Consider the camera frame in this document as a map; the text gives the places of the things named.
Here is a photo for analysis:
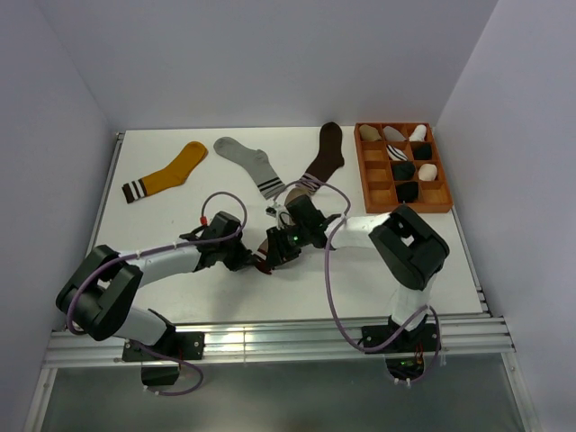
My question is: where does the rolled beige sock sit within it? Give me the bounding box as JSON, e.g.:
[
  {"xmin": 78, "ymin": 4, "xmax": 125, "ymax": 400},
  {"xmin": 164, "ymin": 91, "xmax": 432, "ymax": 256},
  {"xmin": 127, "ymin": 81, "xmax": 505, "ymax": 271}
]
[{"xmin": 358, "ymin": 124, "xmax": 381, "ymax": 142}]

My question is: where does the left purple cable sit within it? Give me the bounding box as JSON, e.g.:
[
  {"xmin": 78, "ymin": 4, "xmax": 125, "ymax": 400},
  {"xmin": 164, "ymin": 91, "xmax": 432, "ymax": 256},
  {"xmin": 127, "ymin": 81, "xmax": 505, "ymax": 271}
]
[{"xmin": 66, "ymin": 191, "xmax": 248, "ymax": 397}]

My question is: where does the rolled grey sock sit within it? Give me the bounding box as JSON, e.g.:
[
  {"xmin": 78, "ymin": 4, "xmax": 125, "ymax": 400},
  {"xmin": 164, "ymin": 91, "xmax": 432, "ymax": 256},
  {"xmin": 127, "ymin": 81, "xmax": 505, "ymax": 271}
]
[{"xmin": 382, "ymin": 125, "xmax": 406, "ymax": 142}]

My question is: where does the rolled striped sock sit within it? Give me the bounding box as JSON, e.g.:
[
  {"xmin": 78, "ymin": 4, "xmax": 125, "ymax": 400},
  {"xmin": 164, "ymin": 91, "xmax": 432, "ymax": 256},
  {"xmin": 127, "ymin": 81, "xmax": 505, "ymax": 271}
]
[{"xmin": 386, "ymin": 143, "xmax": 410, "ymax": 162}]

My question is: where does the mustard yellow sock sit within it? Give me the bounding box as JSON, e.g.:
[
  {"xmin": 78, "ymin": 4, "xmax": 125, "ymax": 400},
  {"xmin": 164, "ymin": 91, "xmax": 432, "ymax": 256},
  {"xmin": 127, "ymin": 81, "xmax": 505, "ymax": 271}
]
[{"xmin": 121, "ymin": 141, "xmax": 208, "ymax": 204}]

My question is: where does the rolled white sock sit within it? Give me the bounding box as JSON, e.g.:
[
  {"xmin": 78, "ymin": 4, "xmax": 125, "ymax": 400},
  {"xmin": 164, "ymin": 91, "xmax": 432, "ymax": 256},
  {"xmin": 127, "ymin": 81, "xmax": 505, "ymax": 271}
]
[{"xmin": 409, "ymin": 124, "xmax": 428, "ymax": 142}]

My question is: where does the grey sock with black stripes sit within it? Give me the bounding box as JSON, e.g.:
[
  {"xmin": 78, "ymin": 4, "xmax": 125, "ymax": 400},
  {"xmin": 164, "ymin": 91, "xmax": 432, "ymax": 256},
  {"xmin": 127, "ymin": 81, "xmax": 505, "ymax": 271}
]
[{"xmin": 213, "ymin": 137, "xmax": 285, "ymax": 200}]

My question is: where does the aluminium frame rail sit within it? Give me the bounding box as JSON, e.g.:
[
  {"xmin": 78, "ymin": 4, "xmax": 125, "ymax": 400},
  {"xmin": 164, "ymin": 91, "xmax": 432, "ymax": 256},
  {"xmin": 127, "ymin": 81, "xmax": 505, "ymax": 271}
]
[{"xmin": 41, "ymin": 314, "xmax": 515, "ymax": 369}]

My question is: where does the brown sock with pink stripes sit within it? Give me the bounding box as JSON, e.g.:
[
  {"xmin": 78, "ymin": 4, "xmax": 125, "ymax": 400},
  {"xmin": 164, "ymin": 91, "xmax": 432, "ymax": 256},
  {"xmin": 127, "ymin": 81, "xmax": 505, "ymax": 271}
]
[{"xmin": 298, "ymin": 121, "xmax": 345, "ymax": 195}]

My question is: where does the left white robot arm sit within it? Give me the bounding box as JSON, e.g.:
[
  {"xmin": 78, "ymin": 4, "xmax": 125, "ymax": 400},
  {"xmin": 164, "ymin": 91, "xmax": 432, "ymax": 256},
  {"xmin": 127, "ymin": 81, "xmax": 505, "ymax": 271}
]
[{"xmin": 56, "ymin": 211, "xmax": 253, "ymax": 359}]

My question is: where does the purple cable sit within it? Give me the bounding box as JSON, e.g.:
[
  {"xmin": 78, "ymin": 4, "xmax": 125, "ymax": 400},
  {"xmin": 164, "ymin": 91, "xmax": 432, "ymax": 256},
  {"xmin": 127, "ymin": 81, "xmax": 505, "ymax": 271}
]
[
  {"xmin": 66, "ymin": 191, "xmax": 248, "ymax": 397},
  {"xmin": 269, "ymin": 179, "xmax": 442, "ymax": 386}
]

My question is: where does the plain black sock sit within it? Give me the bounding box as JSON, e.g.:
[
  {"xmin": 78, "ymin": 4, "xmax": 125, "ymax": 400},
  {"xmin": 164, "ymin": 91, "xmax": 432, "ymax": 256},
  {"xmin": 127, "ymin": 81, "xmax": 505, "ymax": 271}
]
[{"xmin": 391, "ymin": 161, "xmax": 416, "ymax": 182}]

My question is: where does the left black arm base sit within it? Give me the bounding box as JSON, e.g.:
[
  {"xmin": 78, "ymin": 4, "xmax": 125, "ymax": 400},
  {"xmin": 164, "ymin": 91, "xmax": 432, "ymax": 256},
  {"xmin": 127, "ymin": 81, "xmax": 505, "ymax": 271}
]
[{"xmin": 121, "ymin": 331, "xmax": 205, "ymax": 396}]

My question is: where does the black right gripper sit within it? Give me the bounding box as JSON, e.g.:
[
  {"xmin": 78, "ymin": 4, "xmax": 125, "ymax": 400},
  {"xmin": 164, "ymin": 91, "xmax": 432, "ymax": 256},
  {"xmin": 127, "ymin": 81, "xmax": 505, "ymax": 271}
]
[{"xmin": 264, "ymin": 223, "xmax": 311, "ymax": 270}]

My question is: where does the rolled cream sock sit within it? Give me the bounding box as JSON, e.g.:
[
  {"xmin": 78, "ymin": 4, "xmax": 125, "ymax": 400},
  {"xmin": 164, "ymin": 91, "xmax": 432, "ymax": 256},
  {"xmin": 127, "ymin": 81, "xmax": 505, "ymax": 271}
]
[{"xmin": 418, "ymin": 163, "xmax": 438, "ymax": 182}]

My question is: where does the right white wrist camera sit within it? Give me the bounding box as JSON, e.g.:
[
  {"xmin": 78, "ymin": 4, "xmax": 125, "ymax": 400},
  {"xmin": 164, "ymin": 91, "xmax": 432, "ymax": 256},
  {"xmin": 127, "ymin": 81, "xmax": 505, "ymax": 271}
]
[{"xmin": 265, "ymin": 203, "xmax": 293, "ymax": 228}]

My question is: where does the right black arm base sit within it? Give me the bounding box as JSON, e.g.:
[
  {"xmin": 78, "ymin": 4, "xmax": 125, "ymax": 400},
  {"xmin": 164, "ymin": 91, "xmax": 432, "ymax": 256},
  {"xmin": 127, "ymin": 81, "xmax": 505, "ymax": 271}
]
[{"xmin": 358, "ymin": 320, "xmax": 439, "ymax": 381}]

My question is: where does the tan sock with maroon cuff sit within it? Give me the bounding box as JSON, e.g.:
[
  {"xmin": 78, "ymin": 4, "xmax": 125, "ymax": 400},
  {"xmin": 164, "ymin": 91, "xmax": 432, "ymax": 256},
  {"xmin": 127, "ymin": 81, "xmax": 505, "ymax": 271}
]
[{"xmin": 256, "ymin": 186, "xmax": 311, "ymax": 275}]

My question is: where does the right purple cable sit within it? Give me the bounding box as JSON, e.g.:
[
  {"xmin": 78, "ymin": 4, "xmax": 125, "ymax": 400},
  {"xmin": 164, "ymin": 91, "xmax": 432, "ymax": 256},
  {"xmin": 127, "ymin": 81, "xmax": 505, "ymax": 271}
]
[{"xmin": 269, "ymin": 179, "xmax": 442, "ymax": 386}]

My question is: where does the orange wooden compartment tray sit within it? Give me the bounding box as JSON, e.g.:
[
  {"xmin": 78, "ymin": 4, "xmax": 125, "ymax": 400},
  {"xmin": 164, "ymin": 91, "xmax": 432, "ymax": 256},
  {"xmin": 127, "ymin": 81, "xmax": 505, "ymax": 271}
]
[{"xmin": 354, "ymin": 122, "xmax": 453, "ymax": 213}]

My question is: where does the rolled black sock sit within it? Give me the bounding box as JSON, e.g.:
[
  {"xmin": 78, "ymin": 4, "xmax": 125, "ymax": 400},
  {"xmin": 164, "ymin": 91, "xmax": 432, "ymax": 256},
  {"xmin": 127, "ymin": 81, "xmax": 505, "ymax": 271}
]
[{"xmin": 411, "ymin": 142, "xmax": 433, "ymax": 160}]

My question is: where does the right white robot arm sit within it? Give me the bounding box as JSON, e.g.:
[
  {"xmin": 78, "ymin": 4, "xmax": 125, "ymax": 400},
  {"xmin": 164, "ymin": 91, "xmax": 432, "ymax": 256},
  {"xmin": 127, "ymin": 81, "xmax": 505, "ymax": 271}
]
[{"xmin": 265, "ymin": 195, "xmax": 450, "ymax": 351}]

